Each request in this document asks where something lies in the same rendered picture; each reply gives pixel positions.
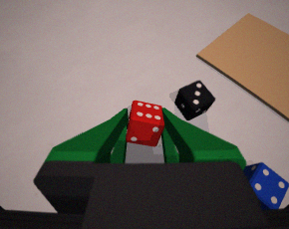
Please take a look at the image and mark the tan flat mat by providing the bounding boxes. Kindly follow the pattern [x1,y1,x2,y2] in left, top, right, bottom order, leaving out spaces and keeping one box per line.
[196,13,289,121]

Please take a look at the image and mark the black die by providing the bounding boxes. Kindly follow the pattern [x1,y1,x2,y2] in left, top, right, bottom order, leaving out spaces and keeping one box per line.
[174,81,215,120]

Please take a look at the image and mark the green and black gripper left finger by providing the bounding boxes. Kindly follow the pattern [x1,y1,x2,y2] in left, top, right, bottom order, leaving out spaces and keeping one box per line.
[44,109,129,163]

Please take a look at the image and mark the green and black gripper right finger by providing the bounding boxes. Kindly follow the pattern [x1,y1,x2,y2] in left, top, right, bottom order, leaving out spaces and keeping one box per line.
[161,108,246,170]

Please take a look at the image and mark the red die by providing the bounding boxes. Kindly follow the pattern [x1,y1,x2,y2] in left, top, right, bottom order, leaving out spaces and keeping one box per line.
[126,101,164,147]

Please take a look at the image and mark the blue die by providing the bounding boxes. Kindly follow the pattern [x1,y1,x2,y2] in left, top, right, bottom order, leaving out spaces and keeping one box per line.
[243,162,289,210]

